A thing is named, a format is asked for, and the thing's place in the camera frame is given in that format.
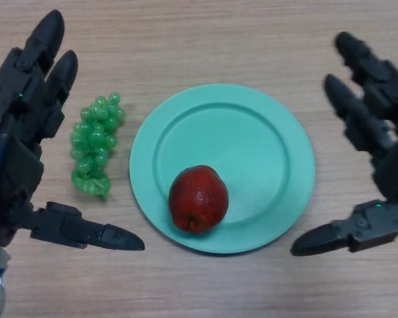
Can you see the green round plate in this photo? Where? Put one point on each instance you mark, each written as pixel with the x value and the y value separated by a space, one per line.
pixel 222 132

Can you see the red apple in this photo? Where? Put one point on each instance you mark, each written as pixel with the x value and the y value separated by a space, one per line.
pixel 199 200

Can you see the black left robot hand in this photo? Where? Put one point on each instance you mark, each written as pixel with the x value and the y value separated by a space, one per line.
pixel 10 159

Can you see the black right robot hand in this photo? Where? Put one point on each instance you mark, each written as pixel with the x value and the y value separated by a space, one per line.
pixel 381 126

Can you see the green grape bunch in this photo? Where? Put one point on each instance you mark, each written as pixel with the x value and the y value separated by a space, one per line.
pixel 94 145

